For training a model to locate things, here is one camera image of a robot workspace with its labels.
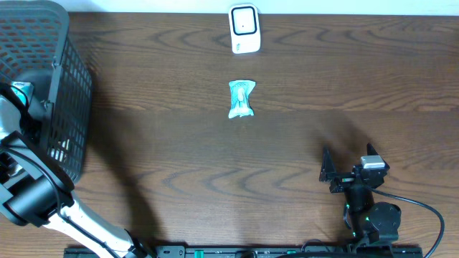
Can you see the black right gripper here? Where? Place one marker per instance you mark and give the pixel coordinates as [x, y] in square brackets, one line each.
[328, 173]

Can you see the mint green wipes pack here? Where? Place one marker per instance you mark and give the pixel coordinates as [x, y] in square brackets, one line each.
[240, 94]

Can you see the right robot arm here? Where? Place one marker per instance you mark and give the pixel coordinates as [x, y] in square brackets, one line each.
[373, 224]

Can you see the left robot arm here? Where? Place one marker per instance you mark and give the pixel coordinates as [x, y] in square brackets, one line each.
[35, 190]

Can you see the white barcode scanner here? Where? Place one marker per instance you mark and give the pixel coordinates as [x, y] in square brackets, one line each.
[244, 28]

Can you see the teal tissue box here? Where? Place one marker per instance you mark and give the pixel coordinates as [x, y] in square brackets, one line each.
[23, 87]

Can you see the dark grey plastic basket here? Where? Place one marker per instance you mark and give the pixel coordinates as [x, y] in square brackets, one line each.
[36, 48]

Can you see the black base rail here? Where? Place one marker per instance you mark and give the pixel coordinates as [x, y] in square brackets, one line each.
[265, 252]

